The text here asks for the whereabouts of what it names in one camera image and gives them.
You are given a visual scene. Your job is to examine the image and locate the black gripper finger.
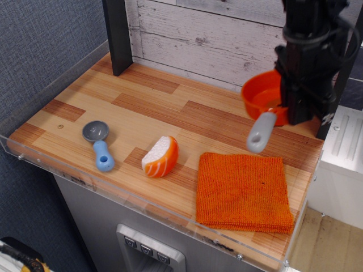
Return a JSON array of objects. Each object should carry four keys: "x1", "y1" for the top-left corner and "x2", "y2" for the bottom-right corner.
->
[
  {"x1": 288, "y1": 93, "x2": 314, "y2": 125},
  {"x1": 280, "y1": 76, "x2": 292, "y2": 108}
]

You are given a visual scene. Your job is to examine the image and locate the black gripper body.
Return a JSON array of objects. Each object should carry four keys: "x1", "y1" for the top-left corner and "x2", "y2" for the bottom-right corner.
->
[{"x1": 273, "y1": 33, "x2": 348, "y2": 127}]

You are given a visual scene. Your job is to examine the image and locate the orange pan with grey handle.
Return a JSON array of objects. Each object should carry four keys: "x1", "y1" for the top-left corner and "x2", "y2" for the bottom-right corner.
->
[{"x1": 241, "y1": 70, "x2": 289, "y2": 153}]

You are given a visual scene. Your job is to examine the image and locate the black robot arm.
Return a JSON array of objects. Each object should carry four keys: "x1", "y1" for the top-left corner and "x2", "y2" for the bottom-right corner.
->
[{"x1": 275, "y1": 1, "x2": 354, "y2": 125}]

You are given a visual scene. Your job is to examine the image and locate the orange folded cloth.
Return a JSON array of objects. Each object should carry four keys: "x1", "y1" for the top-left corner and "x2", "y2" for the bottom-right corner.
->
[{"x1": 196, "y1": 152, "x2": 294, "y2": 234}]

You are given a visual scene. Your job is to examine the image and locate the white toy sink unit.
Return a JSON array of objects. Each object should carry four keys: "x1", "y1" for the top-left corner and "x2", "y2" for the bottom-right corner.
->
[{"x1": 307, "y1": 106, "x2": 362, "y2": 229}]

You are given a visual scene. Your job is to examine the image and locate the toy salmon sushi piece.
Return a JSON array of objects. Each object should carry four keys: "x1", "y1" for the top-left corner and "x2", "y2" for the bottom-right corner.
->
[{"x1": 141, "y1": 136, "x2": 179, "y2": 178}]

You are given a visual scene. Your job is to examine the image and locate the grey blue toy scoop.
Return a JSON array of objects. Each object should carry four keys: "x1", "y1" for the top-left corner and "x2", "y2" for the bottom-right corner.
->
[{"x1": 82, "y1": 120, "x2": 115, "y2": 172}]

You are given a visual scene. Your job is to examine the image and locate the silver dispenser button panel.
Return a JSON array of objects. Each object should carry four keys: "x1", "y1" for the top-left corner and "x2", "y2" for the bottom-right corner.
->
[{"x1": 116, "y1": 224, "x2": 187, "y2": 271}]

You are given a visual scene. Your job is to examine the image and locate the grey toy fridge cabinet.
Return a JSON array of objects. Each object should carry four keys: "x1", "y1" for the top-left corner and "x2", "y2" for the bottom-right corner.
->
[{"x1": 55, "y1": 176, "x2": 259, "y2": 271}]

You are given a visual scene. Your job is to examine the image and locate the clear acrylic table guard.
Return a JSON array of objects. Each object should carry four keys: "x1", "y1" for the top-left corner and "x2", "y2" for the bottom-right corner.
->
[{"x1": 0, "y1": 39, "x2": 324, "y2": 272}]

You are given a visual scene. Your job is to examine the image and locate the black yellow bag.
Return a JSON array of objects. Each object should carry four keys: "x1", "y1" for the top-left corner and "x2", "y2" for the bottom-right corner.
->
[{"x1": 1, "y1": 237, "x2": 52, "y2": 271}]

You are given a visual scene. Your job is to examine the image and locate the black right frame post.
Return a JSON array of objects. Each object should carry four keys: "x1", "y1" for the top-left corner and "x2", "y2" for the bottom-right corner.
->
[{"x1": 315, "y1": 0, "x2": 363, "y2": 141}]

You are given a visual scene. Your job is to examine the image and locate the black frame post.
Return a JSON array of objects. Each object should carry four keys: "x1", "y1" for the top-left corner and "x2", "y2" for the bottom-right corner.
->
[
  {"x1": 102, "y1": 0, "x2": 133, "y2": 76},
  {"x1": 315, "y1": 0, "x2": 363, "y2": 141}
]

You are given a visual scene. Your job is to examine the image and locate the black left frame post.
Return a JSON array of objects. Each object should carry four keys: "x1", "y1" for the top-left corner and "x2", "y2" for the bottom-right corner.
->
[{"x1": 102, "y1": 0, "x2": 133, "y2": 76}]

